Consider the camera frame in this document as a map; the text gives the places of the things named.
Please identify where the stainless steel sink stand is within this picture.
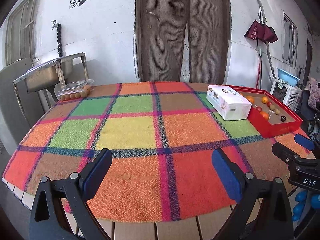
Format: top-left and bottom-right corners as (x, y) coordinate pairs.
(13, 52), (88, 114)

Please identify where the window right wall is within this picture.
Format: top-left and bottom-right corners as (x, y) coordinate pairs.
(283, 13), (298, 68)

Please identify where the wall water tap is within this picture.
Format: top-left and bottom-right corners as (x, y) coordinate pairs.
(51, 20), (61, 30)

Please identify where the colourful plaid tablecloth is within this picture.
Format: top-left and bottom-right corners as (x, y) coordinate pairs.
(3, 82), (309, 222)

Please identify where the parked electric scooter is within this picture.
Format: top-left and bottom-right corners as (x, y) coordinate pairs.
(300, 76), (319, 140)

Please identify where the grey board panel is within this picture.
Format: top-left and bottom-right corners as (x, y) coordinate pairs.
(0, 59), (44, 155)

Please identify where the red mop handle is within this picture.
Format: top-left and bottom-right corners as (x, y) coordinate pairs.
(255, 47), (262, 89)

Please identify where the dark plum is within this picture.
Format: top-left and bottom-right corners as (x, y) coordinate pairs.
(280, 115), (286, 122)

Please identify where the blue plastic basin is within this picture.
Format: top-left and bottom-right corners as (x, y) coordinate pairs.
(278, 68), (300, 87)

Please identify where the dark red folded umbrella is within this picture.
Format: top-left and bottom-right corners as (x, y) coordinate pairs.
(244, 20), (278, 43)

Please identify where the white tissue pack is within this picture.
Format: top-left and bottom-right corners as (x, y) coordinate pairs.
(206, 85), (252, 121)

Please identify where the window with bars left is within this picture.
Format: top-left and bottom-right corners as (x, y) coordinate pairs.
(5, 0), (39, 65)

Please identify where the red tomato front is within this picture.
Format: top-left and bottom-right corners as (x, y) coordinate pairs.
(255, 106), (263, 112)

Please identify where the brown quilted door curtain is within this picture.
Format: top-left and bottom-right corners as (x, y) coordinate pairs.
(135, 0), (231, 84)

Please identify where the orange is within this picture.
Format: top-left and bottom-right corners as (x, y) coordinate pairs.
(246, 95), (255, 104)
(261, 96), (268, 104)

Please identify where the red cardboard box tray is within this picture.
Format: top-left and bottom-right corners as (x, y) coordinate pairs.
(231, 86), (302, 138)

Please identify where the white air conditioner unit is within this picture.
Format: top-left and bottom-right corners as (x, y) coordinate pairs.
(270, 79), (302, 112)

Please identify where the clear plastic fruit container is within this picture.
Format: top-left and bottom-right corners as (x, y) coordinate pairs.
(57, 79), (95, 101)

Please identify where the blue gloved hand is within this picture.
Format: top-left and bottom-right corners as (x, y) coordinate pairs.
(292, 190), (319, 222)

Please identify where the large dark orange tangerine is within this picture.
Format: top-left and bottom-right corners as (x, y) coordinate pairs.
(260, 111), (270, 121)

